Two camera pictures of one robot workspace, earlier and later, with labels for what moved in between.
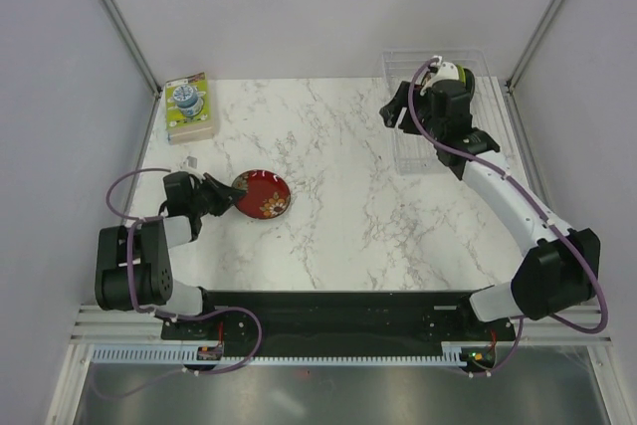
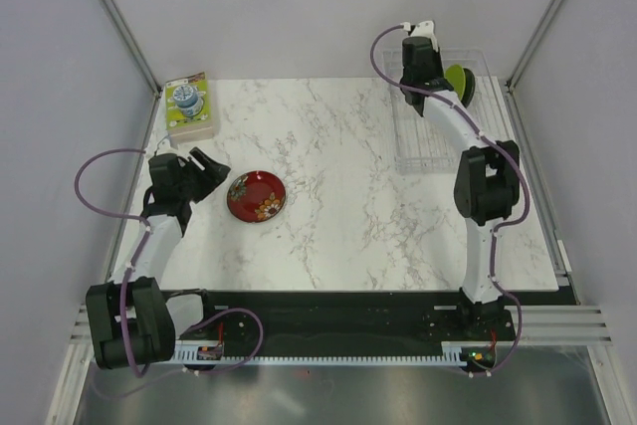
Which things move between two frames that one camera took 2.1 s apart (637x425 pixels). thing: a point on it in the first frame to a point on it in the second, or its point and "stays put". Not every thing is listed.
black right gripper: [392, 109] to [438, 60]
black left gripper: [226, 196] to [211, 176]
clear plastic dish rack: [417, 153] stays put
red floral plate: [267, 197] stays put
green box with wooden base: [187, 109] stays put
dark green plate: [469, 84] stays put
